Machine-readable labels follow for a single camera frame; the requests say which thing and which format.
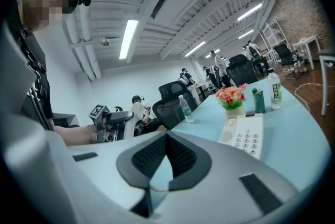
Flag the green drink carton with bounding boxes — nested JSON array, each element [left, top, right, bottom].
[[251, 87, 266, 115]]

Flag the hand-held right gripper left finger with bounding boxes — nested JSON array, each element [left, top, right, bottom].
[[116, 131, 168, 189]]

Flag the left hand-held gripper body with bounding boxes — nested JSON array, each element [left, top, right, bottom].
[[88, 105, 135, 144]]

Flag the white telephone base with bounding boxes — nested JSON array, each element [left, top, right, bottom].
[[217, 113, 265, 161]]

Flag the black mesh office chair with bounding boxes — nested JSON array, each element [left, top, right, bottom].
[[226, 54, 259, 88], [152, 81, 199, 131], [273, 43, 306, 80]]

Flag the grey metal-legged table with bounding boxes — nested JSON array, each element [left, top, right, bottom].
[[317, 47, 335, 117]]

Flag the person's head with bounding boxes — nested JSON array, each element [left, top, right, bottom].
[[21, 0, 79, 33]]

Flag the person's left forearm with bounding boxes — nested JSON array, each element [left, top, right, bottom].
[[53, 124, 99, 147]]

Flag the potted colourful artificial flowers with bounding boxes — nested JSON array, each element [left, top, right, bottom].
[[215, 83, 249, 117]]

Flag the white metal shelf rack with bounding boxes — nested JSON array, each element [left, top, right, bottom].
[[260, 18, 289, 61]]

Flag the white floor cable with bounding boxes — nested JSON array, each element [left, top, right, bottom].
[[294, 82, 335, 111]]

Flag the clear plastic water bottle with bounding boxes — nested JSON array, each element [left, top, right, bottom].
[[178, 94, 195, 124]]

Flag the green label drink bottle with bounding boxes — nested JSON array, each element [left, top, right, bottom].
[[266, 68, 283, 110]]

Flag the long ceiling light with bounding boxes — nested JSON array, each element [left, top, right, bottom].
[[119, 19, 139, 60], [184, 41, 207, 58], [237, 3, 263, 22], [238, 29, 255, 40]]

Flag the white small table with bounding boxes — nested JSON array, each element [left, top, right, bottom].
[[291, 36, 322, 71]]

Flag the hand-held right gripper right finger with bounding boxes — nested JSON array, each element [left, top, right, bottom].
[[165, 130, 213, 192]]

